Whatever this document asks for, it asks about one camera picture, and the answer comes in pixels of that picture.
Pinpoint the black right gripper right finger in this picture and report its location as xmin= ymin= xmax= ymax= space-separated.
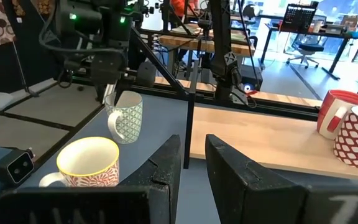
xmin=205 ymin=134 xmax=358 ymax=224

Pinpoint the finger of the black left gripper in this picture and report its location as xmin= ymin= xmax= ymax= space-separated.
xmin=113 ymin=81 xmax=129 ymax=106
xmin=95 ymin=83 xmax=107 ymax=103

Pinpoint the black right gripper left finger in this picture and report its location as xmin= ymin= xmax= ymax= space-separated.
xmin=0 ymin=134 xmax=182 ymax=224

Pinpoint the green geometric pattern mug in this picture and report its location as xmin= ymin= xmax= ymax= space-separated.
xmin=104 ymin=90 xmax=144 ymax=145

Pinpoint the orange floral pattern mug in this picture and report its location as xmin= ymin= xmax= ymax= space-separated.
xmin=38 ymin=136 xmax=121 ymax=188

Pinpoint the wooden workbench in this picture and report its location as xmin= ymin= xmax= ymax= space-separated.
xmin=158 ymin=30 xmax=256 ymax=57

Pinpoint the person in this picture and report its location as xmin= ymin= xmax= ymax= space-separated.
xmin=171 ymin=0 xmax=198 ymax=19

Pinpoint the black box with blue lights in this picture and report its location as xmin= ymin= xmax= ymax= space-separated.
xmin=240 ymin=64 xmax=264 ymax=91

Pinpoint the red and white mug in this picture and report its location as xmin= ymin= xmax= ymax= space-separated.
xmin=316 ymin=89 xmax=358 ymax=140

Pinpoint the red white diamond mug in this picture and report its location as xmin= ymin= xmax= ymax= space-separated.
xmin=333 ymin=105 xmax=358 ymax=169

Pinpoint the black office chair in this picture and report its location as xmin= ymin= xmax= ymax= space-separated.
xmin=286 ymin=34 xmax=325 ymax=70

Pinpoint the black desk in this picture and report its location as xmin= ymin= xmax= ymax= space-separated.
xmin=259 ymin=23 xmax=358 ymax=80

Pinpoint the black calendar screen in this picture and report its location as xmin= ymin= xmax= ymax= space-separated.
xmin=282 ymin=2 xmax=317 ymax=34

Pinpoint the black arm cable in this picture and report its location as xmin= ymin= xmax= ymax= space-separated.
xmin=39 ymin=18 xmax=127 ymax=62

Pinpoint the black metal shelf frame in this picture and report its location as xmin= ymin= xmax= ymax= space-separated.
xmin=183 ymin=58 xmax=198 ymax=170

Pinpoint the black aluminium table frame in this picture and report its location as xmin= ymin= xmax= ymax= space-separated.
xmin=73 ymin=26 xmax=321 ymax=122

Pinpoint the black table-level camera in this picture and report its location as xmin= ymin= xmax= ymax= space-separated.
xmin=0 ymin=148 xmax=35 ymax=187

